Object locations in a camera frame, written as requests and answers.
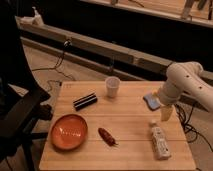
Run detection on orange plate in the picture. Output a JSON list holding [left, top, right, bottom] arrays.
[[50, 114, 88, 150]]

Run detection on blue sponge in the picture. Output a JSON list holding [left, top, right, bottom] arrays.
[[143, 93, 160, 111]]

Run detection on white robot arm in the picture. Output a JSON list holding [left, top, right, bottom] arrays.
[[156, 62, 213, 121]]

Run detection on white dispenser bottle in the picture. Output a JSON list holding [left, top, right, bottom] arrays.
[[32, 6, 44, 26]]

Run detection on white plastic cup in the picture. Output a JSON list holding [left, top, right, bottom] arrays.
[[105, 76, 120, 98]]

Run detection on black chair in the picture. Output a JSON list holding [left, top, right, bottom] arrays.
[[0, 0, 53, 171]]

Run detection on black floor cable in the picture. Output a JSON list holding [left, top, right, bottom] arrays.
[[31, 39, 77, 94]]

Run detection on black cable right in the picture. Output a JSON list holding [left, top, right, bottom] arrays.
[[173, 102, 213, 153]]

